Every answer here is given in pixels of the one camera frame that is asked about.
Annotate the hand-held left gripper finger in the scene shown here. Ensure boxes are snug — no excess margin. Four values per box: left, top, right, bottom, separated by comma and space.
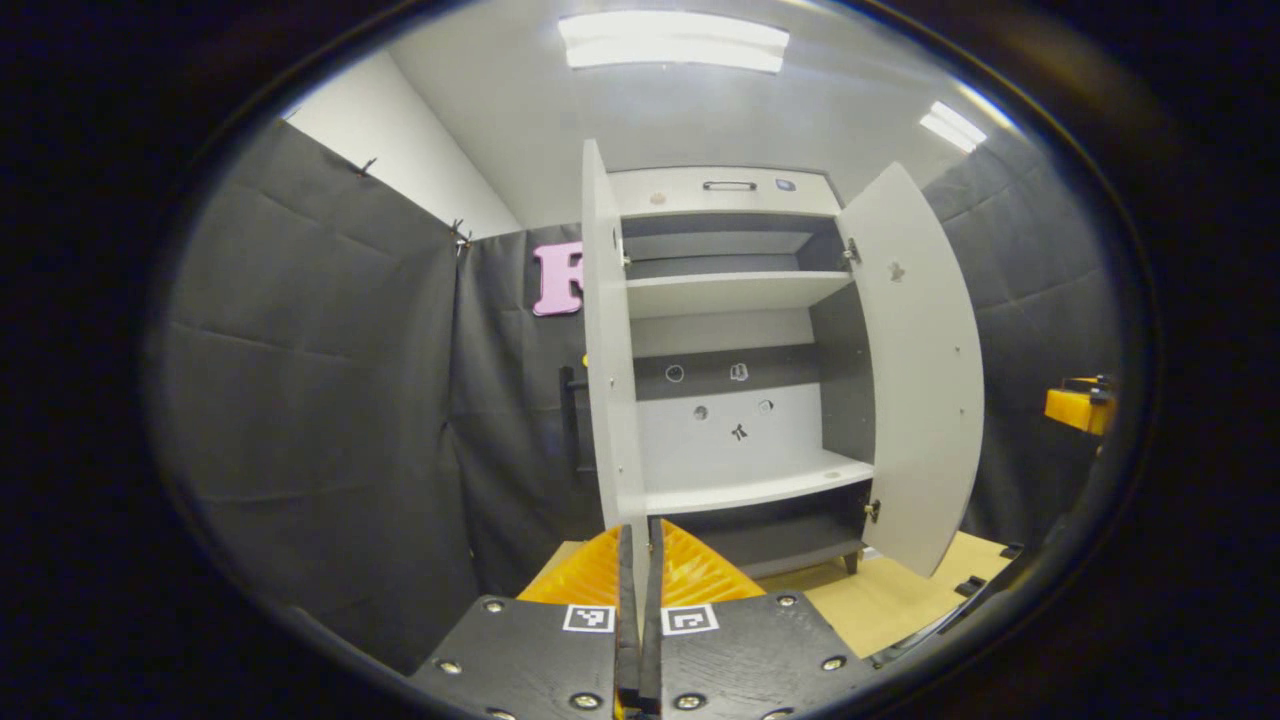
408, 520, 641, 720
640, 518, 881, 720

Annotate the grey cabinet door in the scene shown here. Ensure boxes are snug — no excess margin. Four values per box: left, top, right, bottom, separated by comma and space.
838, 162, 986, 579
580, 140, 651, 601

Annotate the black door handle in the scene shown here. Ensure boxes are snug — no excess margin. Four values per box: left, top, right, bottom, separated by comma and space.
558, 365, 591, 476

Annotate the grey double-door shoe cabinet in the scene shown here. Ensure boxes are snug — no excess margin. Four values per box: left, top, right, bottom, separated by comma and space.
580, 165, 986, 581

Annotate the grey cabinet shelf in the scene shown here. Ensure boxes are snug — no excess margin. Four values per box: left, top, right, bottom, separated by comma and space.
625, 270, 853, 321
640, 450, 876, 516

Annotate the grey cabinet drawer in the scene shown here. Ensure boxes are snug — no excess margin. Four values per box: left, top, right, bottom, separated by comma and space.
607, 167, 843, 219

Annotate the small ceiling light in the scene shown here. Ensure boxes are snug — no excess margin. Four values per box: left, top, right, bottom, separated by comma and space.
918, 100, 989, 153

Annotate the black backdrop cloth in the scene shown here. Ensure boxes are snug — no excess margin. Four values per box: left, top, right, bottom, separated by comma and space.
150, 120, 1126, 676

